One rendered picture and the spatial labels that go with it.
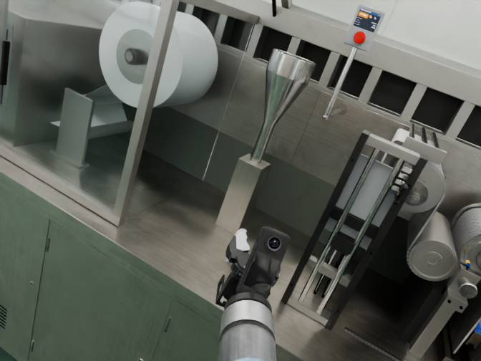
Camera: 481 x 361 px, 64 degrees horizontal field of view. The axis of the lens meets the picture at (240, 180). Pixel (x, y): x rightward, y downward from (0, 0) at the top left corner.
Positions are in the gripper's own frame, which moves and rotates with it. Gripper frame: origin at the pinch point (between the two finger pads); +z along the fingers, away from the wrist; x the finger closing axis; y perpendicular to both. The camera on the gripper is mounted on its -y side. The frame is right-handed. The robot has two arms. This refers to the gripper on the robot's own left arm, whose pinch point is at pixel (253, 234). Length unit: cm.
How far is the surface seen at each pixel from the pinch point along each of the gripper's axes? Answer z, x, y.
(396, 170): 22.3, 28.4, -19.2
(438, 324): 18, 62, 12
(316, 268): 24.9, 27.3, 14.9
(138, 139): 38, -32, 8
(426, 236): 30, 51, -5
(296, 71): 53, 1, -26
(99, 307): 34, -23, 66
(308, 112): 77, 16, -14
